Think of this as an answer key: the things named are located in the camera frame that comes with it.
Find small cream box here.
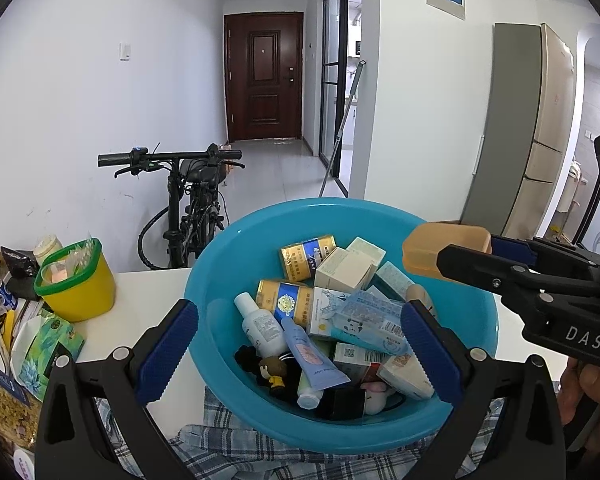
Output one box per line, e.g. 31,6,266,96
346,236,387,268

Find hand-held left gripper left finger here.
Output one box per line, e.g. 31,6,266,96
34,298,201,480

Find black bicycle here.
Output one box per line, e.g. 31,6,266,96
97,143,246,272

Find mop pole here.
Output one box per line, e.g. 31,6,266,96
317,59,367,198

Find green tissue pack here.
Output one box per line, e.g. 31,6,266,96
10,310,86,403

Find blue tube pink label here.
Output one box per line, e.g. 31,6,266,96
280,316,352,392

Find brown-haired doll keychain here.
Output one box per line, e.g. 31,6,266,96
257,355,288,391

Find large cream box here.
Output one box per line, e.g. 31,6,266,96
314,246,376,293

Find cream lidded jar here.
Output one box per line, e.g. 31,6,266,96
32,235,65,266

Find orange soap box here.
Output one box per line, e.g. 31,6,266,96
401,221,493,277

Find light blue wipes packet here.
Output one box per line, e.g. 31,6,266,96
330,290,413,356

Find blue plaid shirt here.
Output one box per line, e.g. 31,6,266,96
95,385,506,480

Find person's right hand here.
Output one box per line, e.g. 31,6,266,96
557,357,600,441

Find white box blue print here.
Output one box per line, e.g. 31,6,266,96
307,286,353,338

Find pale green box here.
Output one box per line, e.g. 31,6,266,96
375,261,416,303

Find white bottle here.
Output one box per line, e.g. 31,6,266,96
233,292,288,358

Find black fuzzy object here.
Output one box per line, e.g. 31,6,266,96
234,345,266,381

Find blue plastic basin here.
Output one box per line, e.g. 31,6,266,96
182,197,501,456

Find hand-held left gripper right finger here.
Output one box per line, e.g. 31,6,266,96
401,300,566,480

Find gold and blue box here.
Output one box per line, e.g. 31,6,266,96
255,278,315,333
279,234,337,283

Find brown door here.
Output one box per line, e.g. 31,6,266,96
223,11,304,143

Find black snack bag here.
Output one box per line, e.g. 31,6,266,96
0,246,41,278

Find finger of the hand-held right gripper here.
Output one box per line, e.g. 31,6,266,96
437,244,600,307
491,235,600,281

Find beige patterned box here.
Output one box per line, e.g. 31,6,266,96
377,352,436,401

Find black box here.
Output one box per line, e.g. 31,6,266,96
312,387,368,421

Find pale green tube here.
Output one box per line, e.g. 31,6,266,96
296,372,326,409

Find yellow bin green rim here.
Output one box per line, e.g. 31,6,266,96
33,238,117,322

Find pink toy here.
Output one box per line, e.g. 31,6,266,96
362,381,406,416

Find clear cereal bag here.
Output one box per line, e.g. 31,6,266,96
0,350,41,451

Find beige refrigerator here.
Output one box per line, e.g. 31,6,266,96
459,22,577,248

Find black-framed glass door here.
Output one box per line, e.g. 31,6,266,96
319,0,363,181

